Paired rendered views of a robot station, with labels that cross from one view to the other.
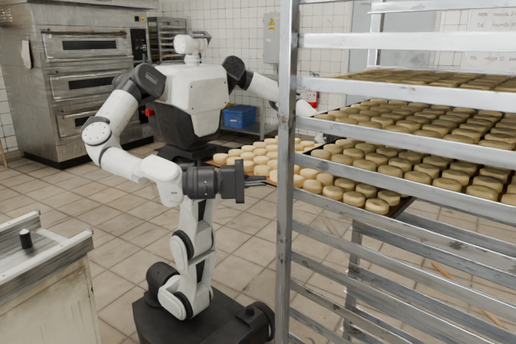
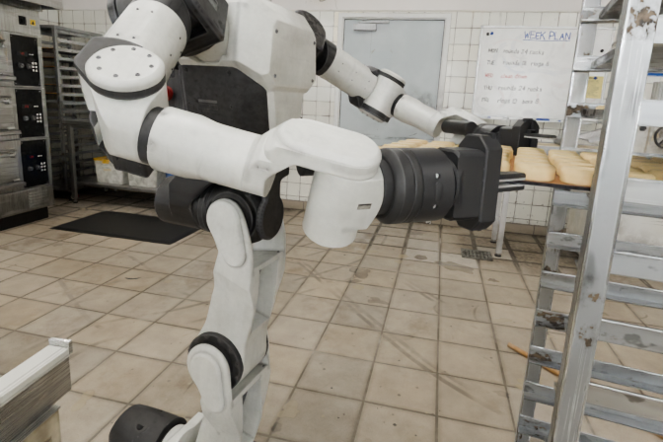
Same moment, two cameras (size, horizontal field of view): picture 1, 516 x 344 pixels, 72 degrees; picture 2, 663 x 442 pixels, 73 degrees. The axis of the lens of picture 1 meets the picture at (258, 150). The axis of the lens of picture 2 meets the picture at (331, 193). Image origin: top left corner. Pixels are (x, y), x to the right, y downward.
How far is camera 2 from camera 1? 65 cm
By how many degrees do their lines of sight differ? 20
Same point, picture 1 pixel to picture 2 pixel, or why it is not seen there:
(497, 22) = (508, 60)
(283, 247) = (599, 311)
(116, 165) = (197, 145)
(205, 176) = (435, 164)
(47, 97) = not seen: outside the picture
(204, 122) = (284, 110)
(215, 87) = (303, 45)
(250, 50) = not seen: hidden behind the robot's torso
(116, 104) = (151, 23)
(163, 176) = (358, 157)
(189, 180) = (405, 171)
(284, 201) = (618, 205)
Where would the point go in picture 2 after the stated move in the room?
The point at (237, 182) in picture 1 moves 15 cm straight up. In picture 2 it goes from (488, 179) to (504, 48)
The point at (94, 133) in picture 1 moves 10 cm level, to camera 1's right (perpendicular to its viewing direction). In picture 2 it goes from (125, 65) to (223, 72)
